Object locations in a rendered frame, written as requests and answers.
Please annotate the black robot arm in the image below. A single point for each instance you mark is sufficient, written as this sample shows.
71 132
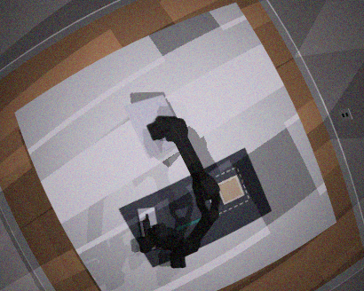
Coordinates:
205 188

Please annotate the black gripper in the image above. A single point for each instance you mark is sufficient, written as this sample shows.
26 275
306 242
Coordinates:
146 243

